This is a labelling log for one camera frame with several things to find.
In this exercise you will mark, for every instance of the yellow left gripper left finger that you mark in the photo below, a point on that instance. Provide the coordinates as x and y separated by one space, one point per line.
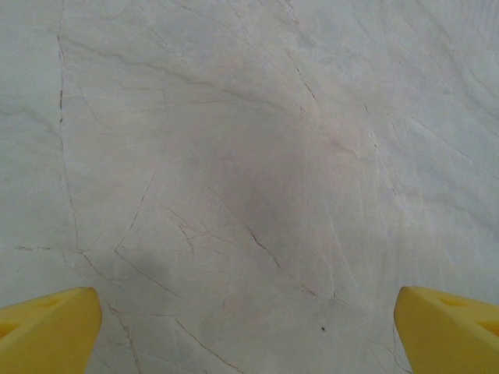
43 335

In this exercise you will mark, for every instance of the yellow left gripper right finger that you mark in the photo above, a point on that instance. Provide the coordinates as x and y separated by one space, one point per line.
452 339

